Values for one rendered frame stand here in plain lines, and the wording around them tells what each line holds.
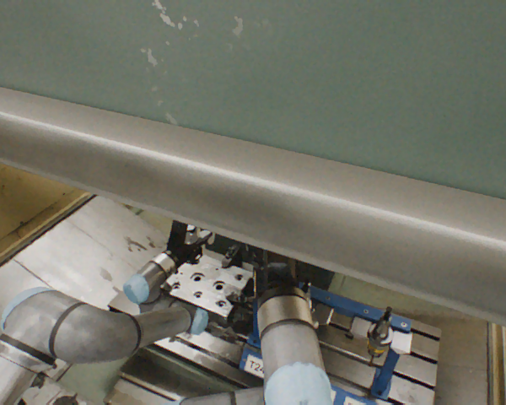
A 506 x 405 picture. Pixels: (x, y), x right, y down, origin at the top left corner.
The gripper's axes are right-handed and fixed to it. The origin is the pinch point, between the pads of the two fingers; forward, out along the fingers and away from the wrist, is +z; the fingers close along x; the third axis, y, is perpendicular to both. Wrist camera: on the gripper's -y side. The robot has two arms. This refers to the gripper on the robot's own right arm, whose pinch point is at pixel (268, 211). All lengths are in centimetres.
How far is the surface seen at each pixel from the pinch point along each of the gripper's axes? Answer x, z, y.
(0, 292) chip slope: -109, 65, 88
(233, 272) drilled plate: -7, 52, 70
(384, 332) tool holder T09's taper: 32, 2, 44
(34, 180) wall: -97, 104, 56
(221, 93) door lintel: -7, -38, -36
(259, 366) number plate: 0, 14, 75
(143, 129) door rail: -11, -37, -34
